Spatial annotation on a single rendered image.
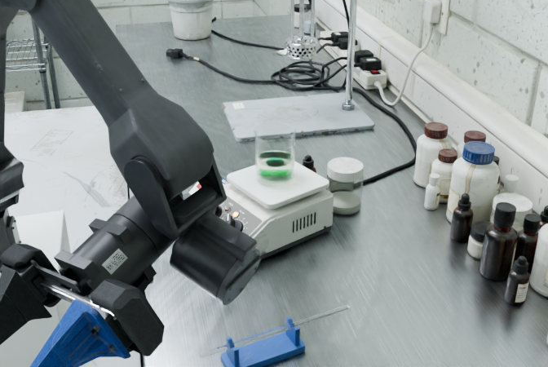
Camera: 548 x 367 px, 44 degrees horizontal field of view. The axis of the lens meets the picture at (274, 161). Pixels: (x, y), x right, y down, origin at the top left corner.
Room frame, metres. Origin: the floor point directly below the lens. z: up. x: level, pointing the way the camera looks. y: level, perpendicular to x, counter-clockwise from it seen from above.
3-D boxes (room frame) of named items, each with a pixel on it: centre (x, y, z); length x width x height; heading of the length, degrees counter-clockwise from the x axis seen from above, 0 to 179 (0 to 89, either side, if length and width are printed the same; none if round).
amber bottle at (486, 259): (0.80, -0.32, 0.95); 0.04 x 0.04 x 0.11
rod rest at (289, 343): (0.63, 0.01, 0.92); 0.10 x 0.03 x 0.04; 116
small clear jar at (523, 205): (0.89, -0.36, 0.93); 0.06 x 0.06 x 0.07
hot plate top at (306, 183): (0.92, -0.01, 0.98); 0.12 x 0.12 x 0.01; 37
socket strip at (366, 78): (1.74, -0.20, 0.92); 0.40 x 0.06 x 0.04; 13
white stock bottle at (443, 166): (1.02, -0.29, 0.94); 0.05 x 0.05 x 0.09
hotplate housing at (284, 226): (0.91, 0.02, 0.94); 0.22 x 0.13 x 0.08; 127
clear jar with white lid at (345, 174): (0.98, -0.12, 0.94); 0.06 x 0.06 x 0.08
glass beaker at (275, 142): (0.92, 0.00, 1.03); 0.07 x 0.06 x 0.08; 150
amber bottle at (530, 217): (0.81, -0.36, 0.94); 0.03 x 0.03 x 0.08
